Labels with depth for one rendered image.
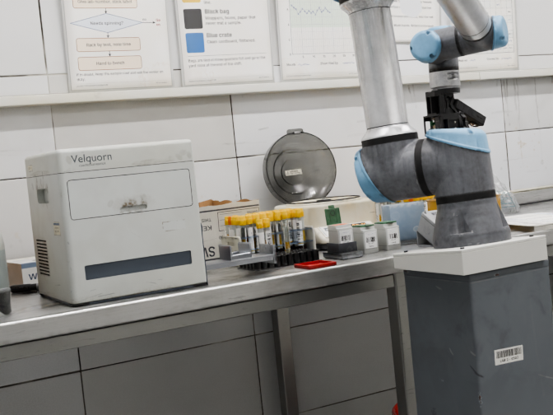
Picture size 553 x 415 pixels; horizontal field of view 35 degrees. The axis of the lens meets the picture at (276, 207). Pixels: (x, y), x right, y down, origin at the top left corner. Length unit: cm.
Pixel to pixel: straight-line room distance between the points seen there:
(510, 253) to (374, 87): 42
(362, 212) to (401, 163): 58
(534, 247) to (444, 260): 18
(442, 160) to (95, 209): 67
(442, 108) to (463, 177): 54
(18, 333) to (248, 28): 128
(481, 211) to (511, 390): 34
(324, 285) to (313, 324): 80
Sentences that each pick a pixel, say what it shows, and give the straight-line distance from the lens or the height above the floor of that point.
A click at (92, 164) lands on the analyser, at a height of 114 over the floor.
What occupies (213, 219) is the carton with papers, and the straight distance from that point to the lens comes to 212.
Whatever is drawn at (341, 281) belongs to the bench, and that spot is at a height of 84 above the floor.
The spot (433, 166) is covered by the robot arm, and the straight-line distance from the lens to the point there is 171.
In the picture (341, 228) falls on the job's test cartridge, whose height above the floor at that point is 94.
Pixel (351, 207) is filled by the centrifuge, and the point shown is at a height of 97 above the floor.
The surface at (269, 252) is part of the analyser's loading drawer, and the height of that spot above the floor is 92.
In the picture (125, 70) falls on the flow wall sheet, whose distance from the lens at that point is 242.
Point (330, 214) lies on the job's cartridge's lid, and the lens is 205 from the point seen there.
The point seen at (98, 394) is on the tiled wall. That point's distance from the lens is 243.
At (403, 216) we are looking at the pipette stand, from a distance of 219.
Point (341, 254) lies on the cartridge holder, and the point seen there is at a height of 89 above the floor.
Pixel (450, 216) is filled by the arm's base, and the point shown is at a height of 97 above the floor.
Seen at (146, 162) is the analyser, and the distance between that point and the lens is 174.
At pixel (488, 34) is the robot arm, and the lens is 207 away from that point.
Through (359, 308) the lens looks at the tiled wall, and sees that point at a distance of 276.
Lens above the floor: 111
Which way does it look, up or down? 3 degrees down
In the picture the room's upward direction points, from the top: 6 degrees counter-clockwise
